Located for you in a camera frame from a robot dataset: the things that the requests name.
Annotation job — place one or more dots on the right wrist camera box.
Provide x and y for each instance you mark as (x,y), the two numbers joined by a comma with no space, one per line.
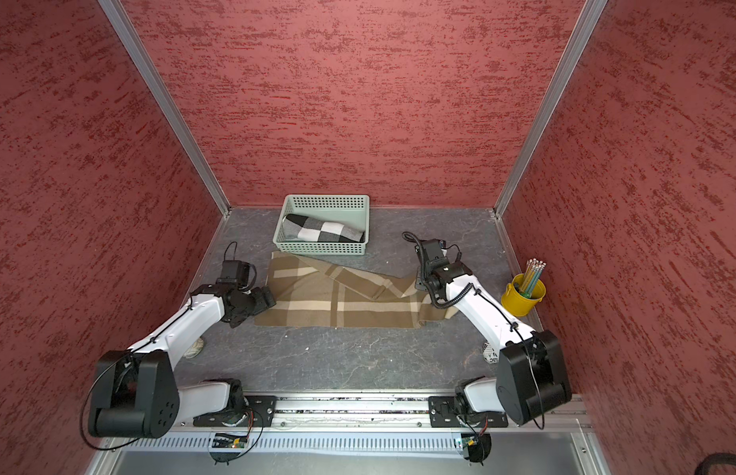
(433,252)

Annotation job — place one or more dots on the light green plastic basket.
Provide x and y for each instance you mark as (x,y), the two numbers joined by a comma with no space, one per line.
(351,210)

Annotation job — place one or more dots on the bundle of coloured pencils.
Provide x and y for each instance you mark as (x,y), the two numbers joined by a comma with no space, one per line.
(534,268)

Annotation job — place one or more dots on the black white checkered scarf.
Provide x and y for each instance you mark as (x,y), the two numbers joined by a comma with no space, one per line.
(312,230)

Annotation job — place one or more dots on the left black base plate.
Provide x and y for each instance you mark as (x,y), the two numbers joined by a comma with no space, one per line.
(255,411)

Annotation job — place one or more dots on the brown beige plaid scarf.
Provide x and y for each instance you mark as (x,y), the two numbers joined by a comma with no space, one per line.
(315,293)

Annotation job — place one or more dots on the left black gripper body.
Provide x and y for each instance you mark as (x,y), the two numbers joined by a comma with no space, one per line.
(251,304)

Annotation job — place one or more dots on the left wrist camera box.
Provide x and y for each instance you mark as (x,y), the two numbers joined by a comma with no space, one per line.
(238,273)

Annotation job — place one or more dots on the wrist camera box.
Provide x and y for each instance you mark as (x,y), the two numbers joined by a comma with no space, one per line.
(238,273)
(433,252)

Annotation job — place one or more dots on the yellow pencil cup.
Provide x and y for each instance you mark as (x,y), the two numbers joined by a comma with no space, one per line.
(518,305)

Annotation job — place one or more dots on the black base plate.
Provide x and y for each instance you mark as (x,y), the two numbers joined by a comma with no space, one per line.
(454,412)
(255,411)

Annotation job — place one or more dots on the aluminium front rail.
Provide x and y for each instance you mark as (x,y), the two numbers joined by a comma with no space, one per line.
(366,432)

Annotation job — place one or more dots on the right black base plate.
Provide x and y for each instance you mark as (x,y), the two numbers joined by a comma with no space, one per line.
(454,412)

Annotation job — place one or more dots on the rolled beige patterned cloth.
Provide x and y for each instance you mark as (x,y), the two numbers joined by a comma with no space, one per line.
(194,350)

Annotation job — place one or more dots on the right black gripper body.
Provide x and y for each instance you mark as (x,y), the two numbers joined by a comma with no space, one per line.
(421,281)

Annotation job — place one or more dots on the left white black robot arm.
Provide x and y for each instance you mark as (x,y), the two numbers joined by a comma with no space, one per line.
(135,393)

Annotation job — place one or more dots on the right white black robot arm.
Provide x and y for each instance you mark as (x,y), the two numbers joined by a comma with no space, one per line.
(531,377)

